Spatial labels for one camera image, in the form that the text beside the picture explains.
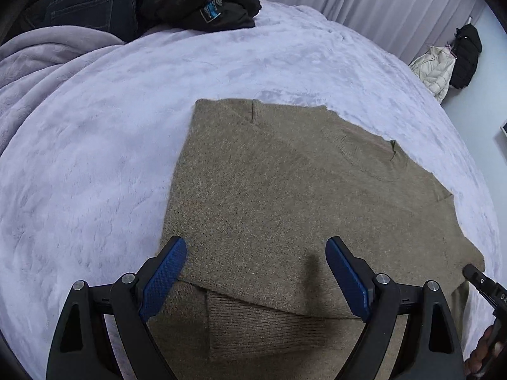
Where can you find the wall picture frame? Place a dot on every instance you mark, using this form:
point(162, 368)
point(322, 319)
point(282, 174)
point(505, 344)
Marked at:
point(504, 130)

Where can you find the brown knit sweater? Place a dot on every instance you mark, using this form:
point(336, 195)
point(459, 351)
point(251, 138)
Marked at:
point(269, 190)

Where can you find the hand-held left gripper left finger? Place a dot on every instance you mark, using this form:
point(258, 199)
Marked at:
point(164, 275)

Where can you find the white puffer jacket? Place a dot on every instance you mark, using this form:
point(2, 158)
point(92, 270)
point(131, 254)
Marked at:
point(435, 71)

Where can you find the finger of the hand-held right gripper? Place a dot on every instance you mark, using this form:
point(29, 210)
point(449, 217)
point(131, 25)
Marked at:
point(481, 281)

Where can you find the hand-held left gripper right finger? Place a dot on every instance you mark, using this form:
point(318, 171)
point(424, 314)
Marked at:
point(348, 277)

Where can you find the dark blue jeans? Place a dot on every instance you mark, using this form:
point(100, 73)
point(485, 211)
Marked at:
point(91, 4)

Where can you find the black hanging jacket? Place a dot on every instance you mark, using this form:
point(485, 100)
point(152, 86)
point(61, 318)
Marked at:
point(467, 55)

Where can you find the white fluffy blanket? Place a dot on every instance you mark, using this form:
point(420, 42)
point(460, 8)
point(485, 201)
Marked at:
point(119, 126)

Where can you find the person's right hand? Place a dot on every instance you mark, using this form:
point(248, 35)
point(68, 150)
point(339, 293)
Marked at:
point(485, 350)

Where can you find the grey fleece blanket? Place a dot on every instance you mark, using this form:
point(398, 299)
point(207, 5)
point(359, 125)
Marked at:
point(35, 59)

